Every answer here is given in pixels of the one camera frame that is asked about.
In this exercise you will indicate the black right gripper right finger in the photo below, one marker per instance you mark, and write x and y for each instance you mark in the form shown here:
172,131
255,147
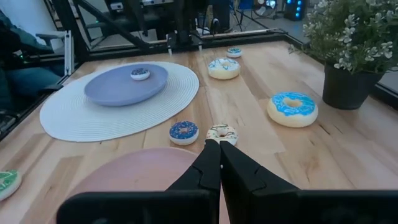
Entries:
248,186

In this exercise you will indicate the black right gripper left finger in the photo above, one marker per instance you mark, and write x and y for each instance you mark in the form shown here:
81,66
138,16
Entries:
199,180

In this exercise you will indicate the small light blue donut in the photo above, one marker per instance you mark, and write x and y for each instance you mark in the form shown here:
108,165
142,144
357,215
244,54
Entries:
234,54

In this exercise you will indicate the large white donut blue drizzle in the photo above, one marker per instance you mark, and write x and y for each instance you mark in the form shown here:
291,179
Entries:
224,74

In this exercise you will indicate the large blue frosted donut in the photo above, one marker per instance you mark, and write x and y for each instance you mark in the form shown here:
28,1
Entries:
280,118

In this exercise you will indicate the large green donut black drizzle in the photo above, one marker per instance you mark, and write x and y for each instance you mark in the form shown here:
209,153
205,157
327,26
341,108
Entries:
7,186

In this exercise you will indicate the small white donut black drizzle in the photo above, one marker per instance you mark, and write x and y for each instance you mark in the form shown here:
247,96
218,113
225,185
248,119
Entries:
230,136

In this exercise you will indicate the small dark blue sprinkled donut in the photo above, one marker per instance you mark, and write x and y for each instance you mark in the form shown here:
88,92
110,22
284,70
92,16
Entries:
175,130

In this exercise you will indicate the small donut dark sprinkled icing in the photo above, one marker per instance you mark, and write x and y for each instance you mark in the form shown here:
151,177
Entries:
140,76

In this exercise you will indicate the pink round plate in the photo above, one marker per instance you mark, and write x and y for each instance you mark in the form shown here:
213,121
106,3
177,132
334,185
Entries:
140,171

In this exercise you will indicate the black floor fan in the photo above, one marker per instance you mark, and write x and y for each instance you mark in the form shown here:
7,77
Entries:
264,7

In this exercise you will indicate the purple round plate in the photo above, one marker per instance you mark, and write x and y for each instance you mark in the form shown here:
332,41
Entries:
109,90

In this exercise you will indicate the blue lit computer case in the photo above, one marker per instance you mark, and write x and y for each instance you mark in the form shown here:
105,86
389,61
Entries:
295,9

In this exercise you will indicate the large white plate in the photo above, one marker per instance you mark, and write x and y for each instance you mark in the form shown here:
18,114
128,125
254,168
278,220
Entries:
77,124

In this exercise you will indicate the grey office chair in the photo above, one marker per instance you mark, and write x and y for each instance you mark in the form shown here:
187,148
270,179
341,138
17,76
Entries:
51,36

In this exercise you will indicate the artificial plant in black pot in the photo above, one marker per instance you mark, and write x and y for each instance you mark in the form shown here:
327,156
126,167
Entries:
345,90

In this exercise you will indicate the person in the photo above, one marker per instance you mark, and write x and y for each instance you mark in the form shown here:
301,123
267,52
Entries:
25,81

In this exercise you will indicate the silver aluminium bracket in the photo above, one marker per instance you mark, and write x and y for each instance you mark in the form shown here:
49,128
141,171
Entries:
69,53

